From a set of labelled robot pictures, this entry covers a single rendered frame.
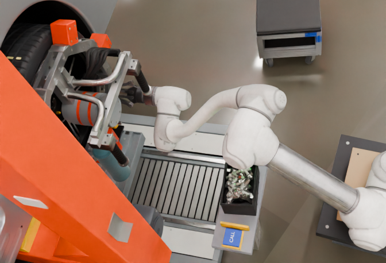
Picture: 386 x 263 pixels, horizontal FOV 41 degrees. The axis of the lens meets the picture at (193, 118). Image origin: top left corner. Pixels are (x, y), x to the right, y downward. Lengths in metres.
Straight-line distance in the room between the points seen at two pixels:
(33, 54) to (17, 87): 0.94
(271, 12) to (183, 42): 0.68
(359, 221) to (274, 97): 0.56
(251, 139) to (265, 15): 1.26
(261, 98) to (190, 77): 1.36
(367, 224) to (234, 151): 0.58
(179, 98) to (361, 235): 0.93
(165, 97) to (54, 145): 1.14
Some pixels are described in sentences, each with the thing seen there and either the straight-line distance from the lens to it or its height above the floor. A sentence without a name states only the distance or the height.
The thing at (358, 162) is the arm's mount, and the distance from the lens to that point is 2.34.
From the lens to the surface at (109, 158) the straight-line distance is 2.15.
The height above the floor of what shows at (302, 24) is 0.34.
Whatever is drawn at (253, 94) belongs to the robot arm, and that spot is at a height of 0.97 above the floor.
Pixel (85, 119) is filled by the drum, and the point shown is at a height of 0.88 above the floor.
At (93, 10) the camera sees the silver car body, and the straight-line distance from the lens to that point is 2.38.
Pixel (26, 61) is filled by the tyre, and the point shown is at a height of 1.17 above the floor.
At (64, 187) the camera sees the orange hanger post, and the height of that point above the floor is 1.49.
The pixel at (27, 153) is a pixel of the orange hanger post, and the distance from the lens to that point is 1.10.
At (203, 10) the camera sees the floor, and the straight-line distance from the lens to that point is 3.45.
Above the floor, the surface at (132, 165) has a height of 0.15.
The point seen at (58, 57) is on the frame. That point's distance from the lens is 1.98.
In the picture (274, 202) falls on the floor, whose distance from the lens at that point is 2.69.
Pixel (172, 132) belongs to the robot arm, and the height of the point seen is 0.64.
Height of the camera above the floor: 2.52
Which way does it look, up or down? 58 degrees down
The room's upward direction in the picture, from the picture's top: 22 degrees counter-clockwise
